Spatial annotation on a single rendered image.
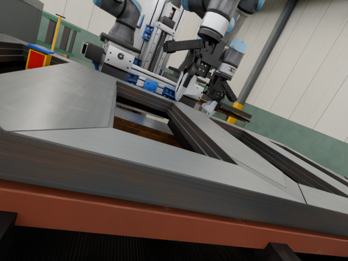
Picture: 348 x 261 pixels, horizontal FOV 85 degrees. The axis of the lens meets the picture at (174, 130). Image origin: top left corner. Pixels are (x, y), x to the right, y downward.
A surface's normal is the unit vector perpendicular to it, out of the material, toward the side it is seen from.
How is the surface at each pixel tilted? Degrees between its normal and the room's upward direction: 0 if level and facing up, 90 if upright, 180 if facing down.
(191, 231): 90
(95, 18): 90
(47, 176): 90
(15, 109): 0
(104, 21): 90
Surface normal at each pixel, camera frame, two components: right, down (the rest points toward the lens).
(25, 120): 0.40, -0.88
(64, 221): 0.25, 0.36
